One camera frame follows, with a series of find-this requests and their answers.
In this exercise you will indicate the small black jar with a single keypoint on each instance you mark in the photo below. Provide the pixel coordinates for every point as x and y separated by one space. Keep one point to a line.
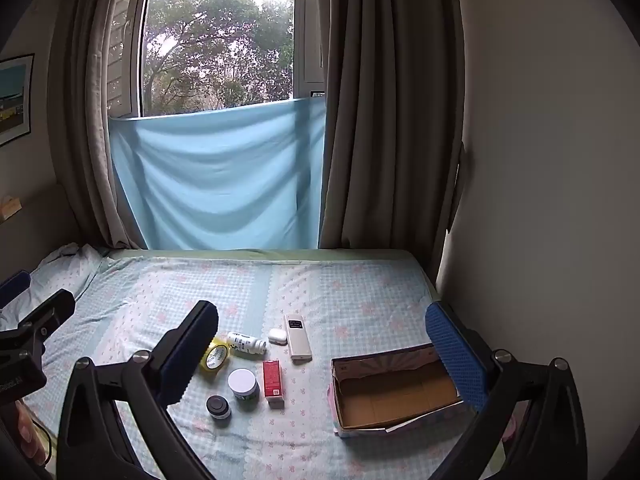
218 407

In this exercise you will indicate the window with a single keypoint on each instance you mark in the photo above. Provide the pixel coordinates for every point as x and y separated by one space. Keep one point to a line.
215 35

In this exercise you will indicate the grey-brown curtain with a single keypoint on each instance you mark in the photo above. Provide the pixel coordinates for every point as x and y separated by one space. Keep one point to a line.
390 110
80 110

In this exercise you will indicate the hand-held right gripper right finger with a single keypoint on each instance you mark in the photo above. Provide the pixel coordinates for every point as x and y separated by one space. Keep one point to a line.
455 360

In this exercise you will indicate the person's left hand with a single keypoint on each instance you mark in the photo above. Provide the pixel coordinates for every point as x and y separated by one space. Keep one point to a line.
29 437

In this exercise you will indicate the white floral pillow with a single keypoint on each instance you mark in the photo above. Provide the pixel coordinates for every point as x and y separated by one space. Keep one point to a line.
65 270

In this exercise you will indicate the small red carton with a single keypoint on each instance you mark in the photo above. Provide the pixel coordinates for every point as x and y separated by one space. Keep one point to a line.
272 382

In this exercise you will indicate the white remote control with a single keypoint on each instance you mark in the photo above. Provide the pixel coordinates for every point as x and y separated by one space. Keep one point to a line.
297 337

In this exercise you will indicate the white earbuds case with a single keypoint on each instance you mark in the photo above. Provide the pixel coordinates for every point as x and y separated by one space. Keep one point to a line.
276 336

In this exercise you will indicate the blue checked floral bed sheet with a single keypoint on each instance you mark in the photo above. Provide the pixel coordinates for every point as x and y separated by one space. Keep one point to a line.
350 285

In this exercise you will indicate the yellow tape roll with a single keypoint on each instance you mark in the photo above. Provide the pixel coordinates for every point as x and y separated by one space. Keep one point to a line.
216 357

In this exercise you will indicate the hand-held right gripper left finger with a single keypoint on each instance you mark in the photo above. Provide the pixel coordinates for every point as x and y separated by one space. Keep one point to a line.
182 360

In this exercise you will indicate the white round disc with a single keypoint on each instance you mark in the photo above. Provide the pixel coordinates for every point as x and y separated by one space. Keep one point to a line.
242 384

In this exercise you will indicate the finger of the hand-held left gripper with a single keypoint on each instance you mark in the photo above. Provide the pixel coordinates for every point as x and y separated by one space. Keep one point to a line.
50 310
15 285

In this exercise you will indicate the white pill bottle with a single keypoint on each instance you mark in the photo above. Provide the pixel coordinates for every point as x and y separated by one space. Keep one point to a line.
245 343

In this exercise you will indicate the light blue hanging cloth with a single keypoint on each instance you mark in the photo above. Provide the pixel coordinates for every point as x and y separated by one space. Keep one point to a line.
215 175

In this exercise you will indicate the pink cardboard box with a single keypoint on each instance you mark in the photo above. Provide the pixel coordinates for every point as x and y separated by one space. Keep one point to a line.
390 395

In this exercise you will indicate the framed wall poster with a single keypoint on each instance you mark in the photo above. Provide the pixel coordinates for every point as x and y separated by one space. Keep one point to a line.
12 100

